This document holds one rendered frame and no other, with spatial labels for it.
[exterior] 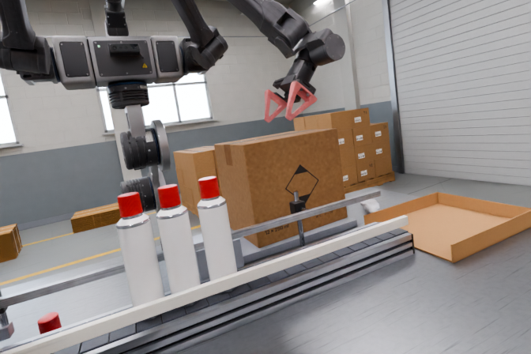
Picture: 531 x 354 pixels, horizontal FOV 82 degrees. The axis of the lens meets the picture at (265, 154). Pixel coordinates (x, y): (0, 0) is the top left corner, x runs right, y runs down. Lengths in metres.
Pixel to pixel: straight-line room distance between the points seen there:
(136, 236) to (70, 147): 5.54
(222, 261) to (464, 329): 0.38
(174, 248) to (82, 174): 5.54
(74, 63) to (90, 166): 4.91
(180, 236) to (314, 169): 0.45
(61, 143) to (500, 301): 5.90
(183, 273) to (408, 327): 0.36
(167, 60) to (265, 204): 0.68
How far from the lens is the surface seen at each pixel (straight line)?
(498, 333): 0.59
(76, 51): 1.20
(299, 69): 0.74
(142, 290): 0.57
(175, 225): 0.53
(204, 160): 3.93
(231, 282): 0.57
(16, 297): 0.64
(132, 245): 0.54
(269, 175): 0.78
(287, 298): 0.62
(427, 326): 0.58
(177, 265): 0.55
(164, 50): 1.22
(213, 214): 0.54
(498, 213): 1.03
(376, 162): 4.64
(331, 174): 0.90
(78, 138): 6.03
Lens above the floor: 1.17
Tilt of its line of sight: 6 degrees down
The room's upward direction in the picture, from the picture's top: 8 degrees counter-clockwise
